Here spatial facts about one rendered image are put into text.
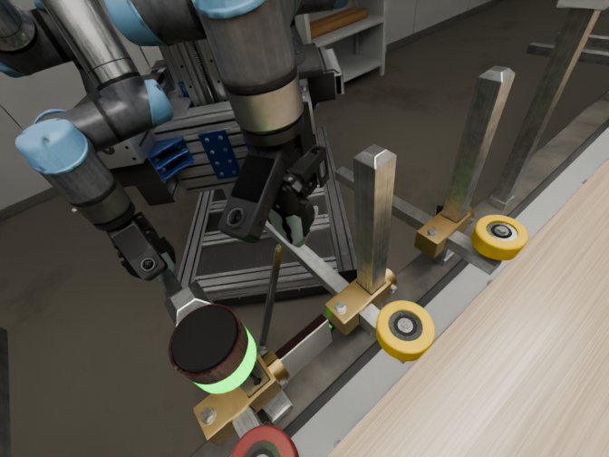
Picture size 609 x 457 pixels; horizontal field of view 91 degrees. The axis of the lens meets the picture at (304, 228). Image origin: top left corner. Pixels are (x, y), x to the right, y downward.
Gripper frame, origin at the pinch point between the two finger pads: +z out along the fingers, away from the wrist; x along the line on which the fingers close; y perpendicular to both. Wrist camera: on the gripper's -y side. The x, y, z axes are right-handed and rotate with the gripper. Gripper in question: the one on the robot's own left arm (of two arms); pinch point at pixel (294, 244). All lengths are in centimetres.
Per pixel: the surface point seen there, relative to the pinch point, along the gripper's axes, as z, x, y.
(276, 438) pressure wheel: 6.6, -10.3, -22.1
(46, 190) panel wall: 90, 274, 17
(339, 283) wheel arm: 12.9, -5.3, 3.4
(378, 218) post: -6.6, -12.0, 4.3
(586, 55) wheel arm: 15, -40, 122
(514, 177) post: 18, -29, 51
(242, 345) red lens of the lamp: -12.4, -9.3, -18.1
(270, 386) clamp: 10.7, -4.8, -17.6
